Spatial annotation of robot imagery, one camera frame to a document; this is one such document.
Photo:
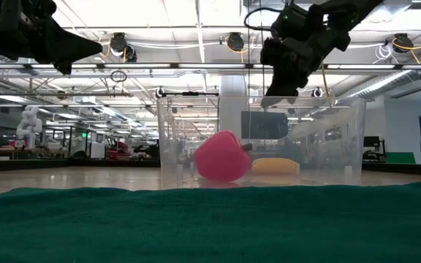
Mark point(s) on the yellow toy banana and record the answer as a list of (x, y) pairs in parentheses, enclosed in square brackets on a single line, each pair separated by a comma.
[(274, 166)]

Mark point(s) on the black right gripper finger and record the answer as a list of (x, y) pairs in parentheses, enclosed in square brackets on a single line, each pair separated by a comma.
[(275, 91), (292, 87)]

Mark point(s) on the clear plastic tupperware container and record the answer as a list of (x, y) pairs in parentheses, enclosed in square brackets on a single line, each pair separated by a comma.
[(342, 139)]

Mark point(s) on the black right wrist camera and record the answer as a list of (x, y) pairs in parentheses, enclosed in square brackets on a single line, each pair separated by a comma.
[(291, 22)]

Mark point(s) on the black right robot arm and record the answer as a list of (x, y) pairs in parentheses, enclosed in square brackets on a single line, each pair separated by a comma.
[(353, 7)]

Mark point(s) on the green board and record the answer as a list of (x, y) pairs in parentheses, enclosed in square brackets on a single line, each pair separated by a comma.
[(400, 158)]

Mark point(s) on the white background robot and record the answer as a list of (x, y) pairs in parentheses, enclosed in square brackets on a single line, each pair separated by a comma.
[(29, 126)]

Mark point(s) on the black wall television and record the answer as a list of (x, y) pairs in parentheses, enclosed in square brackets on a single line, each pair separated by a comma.
[(265, 126)]

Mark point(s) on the black computer monitor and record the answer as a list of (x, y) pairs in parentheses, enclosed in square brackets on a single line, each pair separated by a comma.
[(374, 148)]

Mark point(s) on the black aluminium table frame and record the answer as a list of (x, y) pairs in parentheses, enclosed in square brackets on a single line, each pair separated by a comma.
[(49, 165)]

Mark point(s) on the dark green cloth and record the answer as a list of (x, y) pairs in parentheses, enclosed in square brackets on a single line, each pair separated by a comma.
[(210, 226)]

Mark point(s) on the red toy apple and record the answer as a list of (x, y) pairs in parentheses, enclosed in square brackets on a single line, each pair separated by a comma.
[(221, 157)]

